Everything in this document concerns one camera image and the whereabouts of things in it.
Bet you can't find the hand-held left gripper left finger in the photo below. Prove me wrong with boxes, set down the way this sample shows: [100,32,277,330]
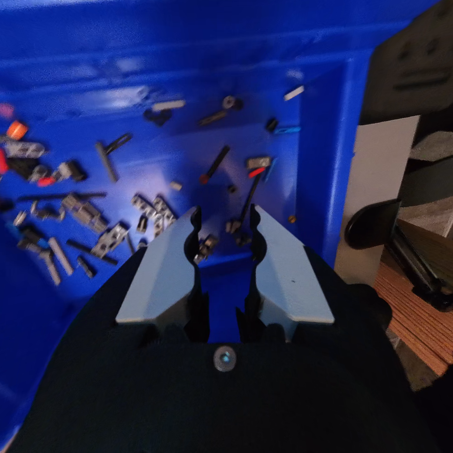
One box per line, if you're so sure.
[115,206,210,342]

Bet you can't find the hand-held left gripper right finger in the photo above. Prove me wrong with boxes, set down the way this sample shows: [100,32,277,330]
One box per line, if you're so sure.
[236,203,336,342]

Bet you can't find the pile of small toy parts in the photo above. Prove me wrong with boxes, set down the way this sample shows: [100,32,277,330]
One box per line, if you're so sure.
[0,103,177,287]

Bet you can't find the blue storage bin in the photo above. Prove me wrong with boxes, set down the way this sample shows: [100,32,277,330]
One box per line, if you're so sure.
[0,0,441,453]

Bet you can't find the long thin black axle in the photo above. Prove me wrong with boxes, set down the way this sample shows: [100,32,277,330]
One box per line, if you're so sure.
[226,173,264,236]

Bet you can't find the black chair armrest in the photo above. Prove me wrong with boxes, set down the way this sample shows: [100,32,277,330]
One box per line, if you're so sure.
[345,198,453,313]

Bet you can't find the black axle with red end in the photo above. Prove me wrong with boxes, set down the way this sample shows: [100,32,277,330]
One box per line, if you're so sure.
[199,145,231,185]

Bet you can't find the short black toy axle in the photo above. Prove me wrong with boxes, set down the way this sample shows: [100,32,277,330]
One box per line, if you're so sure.
[103,133,133,156]

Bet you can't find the black perforated mat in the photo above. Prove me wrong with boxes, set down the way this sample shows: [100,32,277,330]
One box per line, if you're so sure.
[358,0,453,125]

